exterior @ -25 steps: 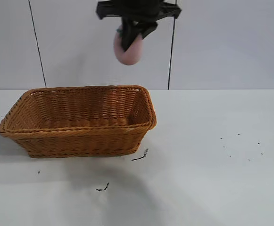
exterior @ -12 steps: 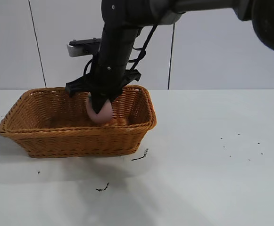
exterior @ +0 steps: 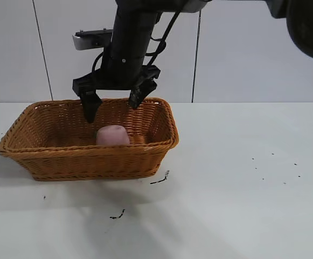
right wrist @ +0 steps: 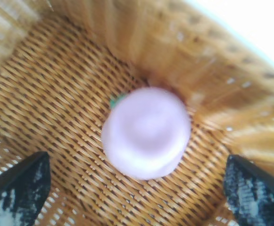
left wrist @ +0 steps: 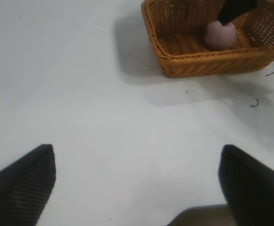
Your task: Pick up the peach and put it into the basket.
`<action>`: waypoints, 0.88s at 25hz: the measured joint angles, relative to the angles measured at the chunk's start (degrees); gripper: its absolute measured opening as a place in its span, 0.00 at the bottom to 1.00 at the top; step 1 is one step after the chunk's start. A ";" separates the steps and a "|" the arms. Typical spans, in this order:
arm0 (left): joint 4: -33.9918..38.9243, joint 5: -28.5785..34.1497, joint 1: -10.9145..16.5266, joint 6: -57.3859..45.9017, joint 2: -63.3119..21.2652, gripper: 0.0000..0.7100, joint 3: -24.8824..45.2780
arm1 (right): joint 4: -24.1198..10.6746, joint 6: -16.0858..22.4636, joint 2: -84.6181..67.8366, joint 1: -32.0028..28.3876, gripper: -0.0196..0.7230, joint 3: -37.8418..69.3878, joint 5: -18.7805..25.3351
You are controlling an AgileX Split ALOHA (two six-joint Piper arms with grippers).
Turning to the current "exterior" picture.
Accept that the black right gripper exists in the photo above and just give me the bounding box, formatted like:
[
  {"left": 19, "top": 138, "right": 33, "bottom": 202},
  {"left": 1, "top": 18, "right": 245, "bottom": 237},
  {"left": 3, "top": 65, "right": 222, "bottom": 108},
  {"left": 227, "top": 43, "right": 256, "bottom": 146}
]
[{"left": 72, "top": 50, "right": 162, "bottom": 125}]

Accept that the pink peach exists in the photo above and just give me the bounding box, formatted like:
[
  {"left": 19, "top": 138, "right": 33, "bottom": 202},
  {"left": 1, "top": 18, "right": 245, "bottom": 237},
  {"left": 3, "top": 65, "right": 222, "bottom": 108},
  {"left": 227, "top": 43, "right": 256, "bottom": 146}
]
[{"left": 95, "top": 125, "right": 131, "bottom": 147}]

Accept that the brown woven wicker basket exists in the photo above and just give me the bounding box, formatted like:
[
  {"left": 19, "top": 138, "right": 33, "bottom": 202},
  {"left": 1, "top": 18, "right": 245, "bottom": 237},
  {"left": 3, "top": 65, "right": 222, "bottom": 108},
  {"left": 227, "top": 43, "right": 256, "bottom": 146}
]
[{"left": 0, "top": 97, "right": 180, "bottom": 182}]

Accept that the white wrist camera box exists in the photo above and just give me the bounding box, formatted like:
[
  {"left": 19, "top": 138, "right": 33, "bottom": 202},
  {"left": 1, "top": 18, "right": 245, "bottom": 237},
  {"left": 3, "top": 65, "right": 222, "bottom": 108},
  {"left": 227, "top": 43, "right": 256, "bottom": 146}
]
[{"left": 72, "top": 28, "right": 114, "bottom": 51}]

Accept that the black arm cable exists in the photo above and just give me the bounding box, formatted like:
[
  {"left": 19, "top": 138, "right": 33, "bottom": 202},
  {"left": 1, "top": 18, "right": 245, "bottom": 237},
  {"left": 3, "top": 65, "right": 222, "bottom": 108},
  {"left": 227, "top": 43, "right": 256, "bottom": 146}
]
[{"left": 144, "top": 3, "right": 184, "bottom": 68}]

